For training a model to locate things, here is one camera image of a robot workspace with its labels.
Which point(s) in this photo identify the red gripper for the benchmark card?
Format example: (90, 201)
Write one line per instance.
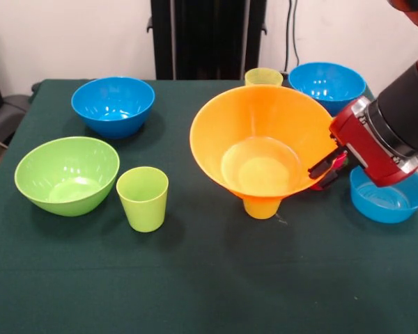
(365, 149)

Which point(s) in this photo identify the large orange bowl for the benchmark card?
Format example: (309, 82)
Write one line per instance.
(257, 121)

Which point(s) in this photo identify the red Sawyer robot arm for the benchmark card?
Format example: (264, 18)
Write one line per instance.
(404, 111)

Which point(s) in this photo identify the small blue bowl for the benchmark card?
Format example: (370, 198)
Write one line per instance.
(386, 205)

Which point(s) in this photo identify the large blue bowl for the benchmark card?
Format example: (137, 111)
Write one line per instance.
(111, 111)
(327, 90)

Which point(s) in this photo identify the pale translucent yellow cup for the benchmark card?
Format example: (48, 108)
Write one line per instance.
(263, 78)

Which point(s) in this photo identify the dark green table cloth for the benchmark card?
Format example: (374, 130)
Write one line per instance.
(195, 278)

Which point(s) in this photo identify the green cup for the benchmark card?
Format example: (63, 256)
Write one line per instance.
(143, 212)

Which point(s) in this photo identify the large green bowl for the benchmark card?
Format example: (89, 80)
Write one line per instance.
(66, 181)

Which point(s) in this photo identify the black chair base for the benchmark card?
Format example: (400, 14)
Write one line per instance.
(7, 115)

